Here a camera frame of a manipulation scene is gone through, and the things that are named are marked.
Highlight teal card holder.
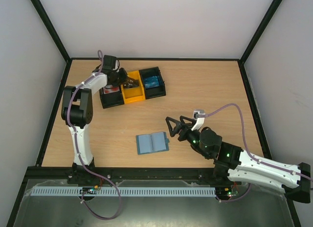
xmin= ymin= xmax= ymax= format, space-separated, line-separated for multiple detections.
xmin=136 ymin=132 xmax=169 ymax=155

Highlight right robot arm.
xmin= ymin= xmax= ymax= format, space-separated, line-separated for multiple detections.
xmin=165 ymin=116 xmax=311 ymax=204

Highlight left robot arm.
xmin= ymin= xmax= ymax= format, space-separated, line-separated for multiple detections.
xmin=61 ymin=50 xmax=139 ymax=173

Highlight red white card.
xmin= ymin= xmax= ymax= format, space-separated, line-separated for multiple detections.
xmin=103 ymin=88 xmax=120 ymax=94

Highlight yellow bin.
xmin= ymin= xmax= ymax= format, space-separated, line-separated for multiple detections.
xmin=121 ymin=70 xmax=146 ymax=104

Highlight left black bin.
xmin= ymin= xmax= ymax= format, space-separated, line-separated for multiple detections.
xmin=99 ymin=87 xmax=124 ymax=109

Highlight black bin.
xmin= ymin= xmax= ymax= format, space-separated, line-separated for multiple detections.
xmin=139 ymin=67 xmax=166 ymax=99
xmin=99 ymin=87 xmax=124 ymax=109

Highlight right black bin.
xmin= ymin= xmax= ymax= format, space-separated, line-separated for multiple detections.
xmin=139 ymin=67 xmax=166 ymax=99

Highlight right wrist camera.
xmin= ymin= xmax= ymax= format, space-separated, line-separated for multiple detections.
xmin=191 ymin=109 xmax=205 ymax=131

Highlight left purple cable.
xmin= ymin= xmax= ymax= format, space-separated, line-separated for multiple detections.
xmin=66 ymin=49 xmax=108 ymax=179

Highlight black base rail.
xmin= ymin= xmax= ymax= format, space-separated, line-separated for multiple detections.
xmin=23 ymin=166 xmax=233 ymax=186

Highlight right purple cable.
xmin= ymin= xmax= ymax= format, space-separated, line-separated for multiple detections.
xmin=204 ymin=103 xmax=313 ymax=183

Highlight blue slotted cable duct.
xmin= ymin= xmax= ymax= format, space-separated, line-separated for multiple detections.
xmin=30 ymin=186 xmax=216 ymax=197

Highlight black cage frame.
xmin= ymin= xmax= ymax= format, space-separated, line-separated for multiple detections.
xmin=7 ymin=0 xmax=301 ymax=227

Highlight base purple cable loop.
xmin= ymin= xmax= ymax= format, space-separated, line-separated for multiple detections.
xmin=79 ymin=173 xmax=123 ymax=220

